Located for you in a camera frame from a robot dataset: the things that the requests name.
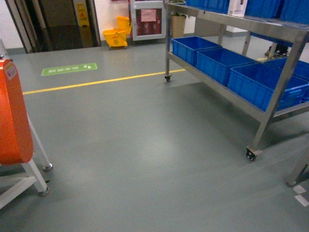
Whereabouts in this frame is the stainless steel shelf cart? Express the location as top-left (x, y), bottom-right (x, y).
top-left (163, 0), bottom-right (309, 187)

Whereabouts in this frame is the white cardboard box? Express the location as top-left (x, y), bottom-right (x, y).
top-left (227, 0), bottom-right (248, 17)

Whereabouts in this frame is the red fire extinguisher cabinet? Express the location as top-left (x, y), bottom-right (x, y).
top-left (128, 0), bottom-right (166, 42)

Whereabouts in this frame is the yellow wet floor sign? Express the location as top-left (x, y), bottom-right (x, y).
top-left (75, 0), bottom-right (93, 48)

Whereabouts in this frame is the potted green plant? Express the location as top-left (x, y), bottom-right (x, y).
top-left (171, 13), bottom-right (186, 38)

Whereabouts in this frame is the orange motor guard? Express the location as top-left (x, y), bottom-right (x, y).
top-left (0, 59), bottom-right (33, 166)

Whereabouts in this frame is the yellow mop bucket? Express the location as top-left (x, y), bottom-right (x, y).
top-left (103, 16), bottom-right (132, 48)

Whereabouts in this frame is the blue shelf bin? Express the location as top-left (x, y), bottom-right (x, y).
top-left (171, 36), bottom-right (222, 67)
top-left (227, 63), bottom-right (309, 111)
top-left (196, 48), bottom-right (256, 86)

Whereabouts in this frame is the white round conveyor machine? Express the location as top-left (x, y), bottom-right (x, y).
top-left (0, 44), bottom-right (53, 208)

